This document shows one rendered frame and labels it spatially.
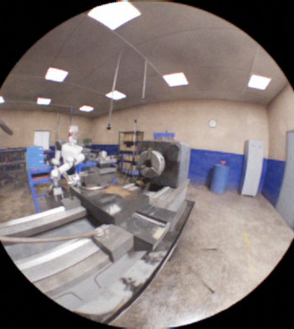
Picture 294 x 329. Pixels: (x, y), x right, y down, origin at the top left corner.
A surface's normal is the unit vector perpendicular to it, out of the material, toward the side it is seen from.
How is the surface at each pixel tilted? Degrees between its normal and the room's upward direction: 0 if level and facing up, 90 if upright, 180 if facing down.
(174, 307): 0
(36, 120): 90
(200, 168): 90
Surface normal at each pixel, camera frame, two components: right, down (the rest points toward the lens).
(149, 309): 0.06, -0.99
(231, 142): -0.53, 0.10
